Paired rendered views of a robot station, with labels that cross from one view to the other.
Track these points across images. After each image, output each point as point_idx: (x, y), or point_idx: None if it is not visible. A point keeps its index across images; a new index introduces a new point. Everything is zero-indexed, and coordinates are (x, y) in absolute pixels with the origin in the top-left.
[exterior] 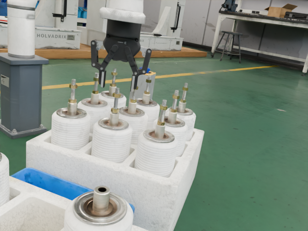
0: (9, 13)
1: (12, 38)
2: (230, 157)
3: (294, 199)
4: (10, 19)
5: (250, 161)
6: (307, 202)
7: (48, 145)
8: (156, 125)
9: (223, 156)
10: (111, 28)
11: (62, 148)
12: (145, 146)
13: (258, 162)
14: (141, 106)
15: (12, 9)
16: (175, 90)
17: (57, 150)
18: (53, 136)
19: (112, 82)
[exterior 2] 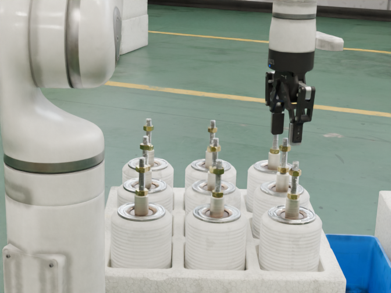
0: (100, 185)
1: (104, 260)
2: (3, 242)
3: (105, 206)
4: (103, 203)
5: (4, 228)
6: (106, 200)
7: (329, 263)
8: (279, 154)
9: (2, 248)
10: (313, 61)
11: (324, 253)
12: (298, 178)
13: (4, 222)
14: (169, 187)
15: (104, 165)
16: (213, 121)
17: (333, 254)
18: (318, 253)
19: (144, 187)
